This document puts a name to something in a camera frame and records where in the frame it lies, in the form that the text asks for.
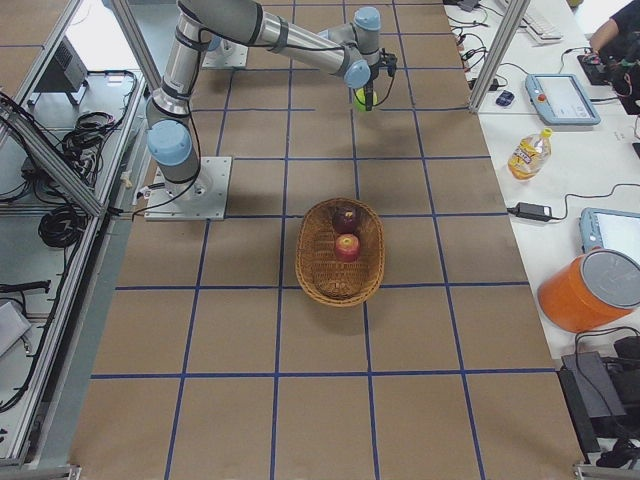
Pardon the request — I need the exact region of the dark red apple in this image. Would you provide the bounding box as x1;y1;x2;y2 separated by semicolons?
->
332;206;359;234

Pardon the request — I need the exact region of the orange drink bottle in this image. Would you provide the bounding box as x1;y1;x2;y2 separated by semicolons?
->
507;127;553;180

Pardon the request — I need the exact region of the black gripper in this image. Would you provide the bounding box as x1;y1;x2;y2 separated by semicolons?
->
362;64;379;111

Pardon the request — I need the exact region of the woven wicker basket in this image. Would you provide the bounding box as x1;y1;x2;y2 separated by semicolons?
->
295;197;385;307

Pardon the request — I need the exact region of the white keyboard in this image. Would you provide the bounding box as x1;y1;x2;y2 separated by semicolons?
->
521;4;564;44

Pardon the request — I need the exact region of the black power brick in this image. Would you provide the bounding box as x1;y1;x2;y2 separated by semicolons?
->
513;202;553;222

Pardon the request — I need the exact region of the orange round object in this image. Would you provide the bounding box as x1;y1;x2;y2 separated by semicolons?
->
537;249;639;333

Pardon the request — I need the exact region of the teach pendant tablet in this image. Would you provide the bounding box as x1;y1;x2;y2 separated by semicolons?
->
524;74;601;126

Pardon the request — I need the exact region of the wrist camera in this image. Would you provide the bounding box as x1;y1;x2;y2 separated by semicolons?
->
379;48;397;78

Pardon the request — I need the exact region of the aluminium frame post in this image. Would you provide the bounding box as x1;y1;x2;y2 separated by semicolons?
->
468;0;530;114

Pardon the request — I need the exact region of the dark checkered pouch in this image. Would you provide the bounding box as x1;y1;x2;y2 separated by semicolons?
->
495;90;515;107

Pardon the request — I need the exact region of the green apple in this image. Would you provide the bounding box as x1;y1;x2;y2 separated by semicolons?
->
353;88;378;112

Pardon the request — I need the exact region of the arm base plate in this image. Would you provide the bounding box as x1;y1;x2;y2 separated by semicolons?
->
143;157;232;221
202;42;248;70

